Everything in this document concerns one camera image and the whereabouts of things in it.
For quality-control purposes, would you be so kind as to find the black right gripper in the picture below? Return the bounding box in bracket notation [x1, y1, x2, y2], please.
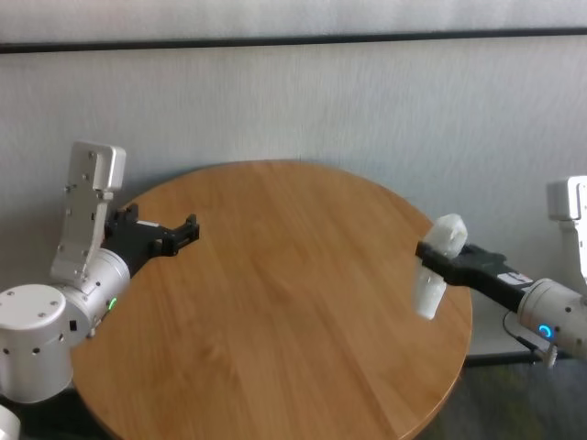
[415, 241, 535, 315]

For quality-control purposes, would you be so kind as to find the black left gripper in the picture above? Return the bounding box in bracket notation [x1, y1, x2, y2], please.
[101, 203, 202, 281]

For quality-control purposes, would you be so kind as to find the white sandbag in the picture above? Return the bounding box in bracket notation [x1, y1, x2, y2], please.
[412, 213, 469, 321]

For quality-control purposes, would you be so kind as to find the black floor edge strip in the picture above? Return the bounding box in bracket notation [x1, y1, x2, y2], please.
[465, 352, 551, 368]

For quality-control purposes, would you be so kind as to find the grey right arm cable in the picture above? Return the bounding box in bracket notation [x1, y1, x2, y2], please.
[502, 310, 559, 369]

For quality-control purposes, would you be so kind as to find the black wall strip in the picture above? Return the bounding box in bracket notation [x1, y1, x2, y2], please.
[0, 27, 587, 55]

